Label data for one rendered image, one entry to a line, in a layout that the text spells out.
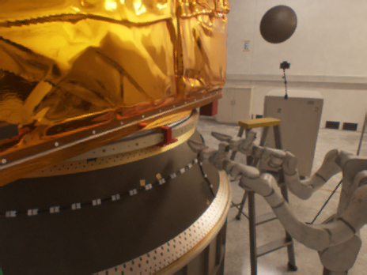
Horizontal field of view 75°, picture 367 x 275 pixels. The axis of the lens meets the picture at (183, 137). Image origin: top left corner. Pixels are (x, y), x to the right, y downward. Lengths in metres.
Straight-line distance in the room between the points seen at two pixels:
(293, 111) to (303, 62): 4.08
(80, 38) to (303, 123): 4.11
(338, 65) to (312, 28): 1.31
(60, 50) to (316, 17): 8.10
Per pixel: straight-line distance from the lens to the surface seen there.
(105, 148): 1.09
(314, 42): 8.48
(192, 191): 1.38
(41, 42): 0.77
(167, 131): 1.21
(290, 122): 4.57
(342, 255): 1.54
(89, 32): 0.88
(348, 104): 8.66
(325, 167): 1.58
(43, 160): 0.85
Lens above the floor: 2.05
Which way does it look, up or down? 17 degrees down
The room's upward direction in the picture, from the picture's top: straight up
